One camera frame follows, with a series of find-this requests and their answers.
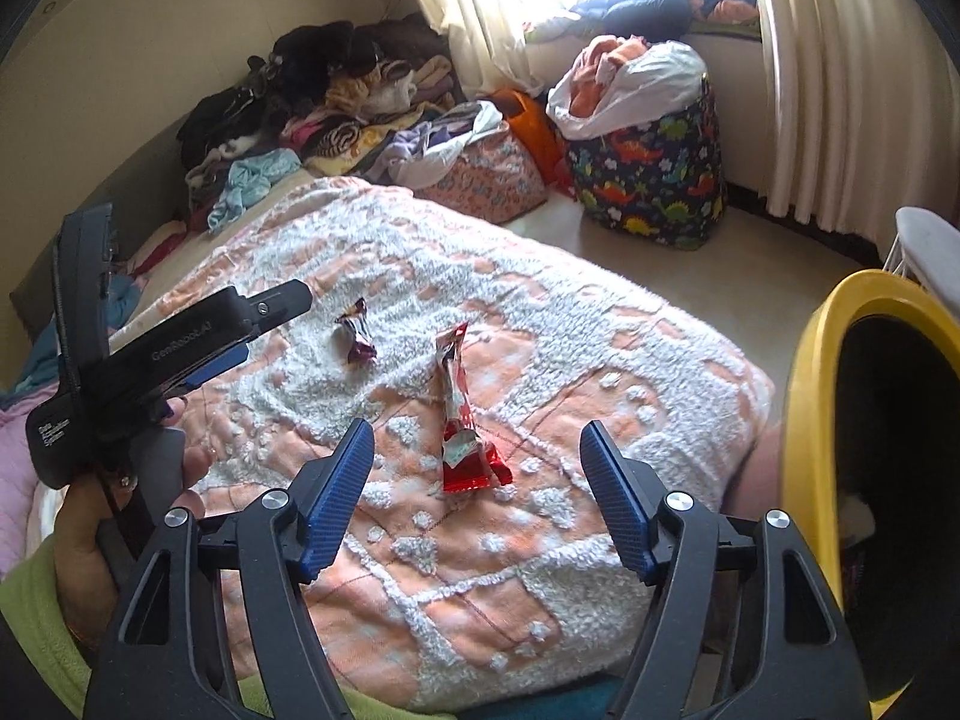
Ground white wire frame stool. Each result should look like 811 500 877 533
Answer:
884 206 960 317

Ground yellow rimmed trash bin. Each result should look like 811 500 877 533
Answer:
779 270 958 718

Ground orange bag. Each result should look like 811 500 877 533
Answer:
490 88 574 197

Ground person left hand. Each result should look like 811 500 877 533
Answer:
52 397 212 665

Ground brown chocolate bar wrapper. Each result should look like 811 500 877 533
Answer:
337 298 377 364

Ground cream curtain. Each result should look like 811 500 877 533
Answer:
760 0 958 247
416 0 544 98

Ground orange white patterned blanket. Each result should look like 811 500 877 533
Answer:
119 179 773 718

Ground light blue garment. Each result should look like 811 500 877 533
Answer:
206 148 301 232

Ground red snack wrapper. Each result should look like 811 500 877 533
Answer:
436 322 512 494

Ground dinosaur print laundry basket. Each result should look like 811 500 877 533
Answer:
565 80 727 250

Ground floral pink fabric bag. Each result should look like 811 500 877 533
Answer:
374 99 550 226

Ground cream curtain left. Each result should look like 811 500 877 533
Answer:
416 0 544 98

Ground cream curtain right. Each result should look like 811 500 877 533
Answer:
760 0 958 247

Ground white garment in basket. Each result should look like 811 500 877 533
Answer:
547 36 708 142

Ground pile of clothes on bed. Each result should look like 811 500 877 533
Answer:
176 15 466 211

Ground clothes on window sill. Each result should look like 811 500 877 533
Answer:
524 0 761 44

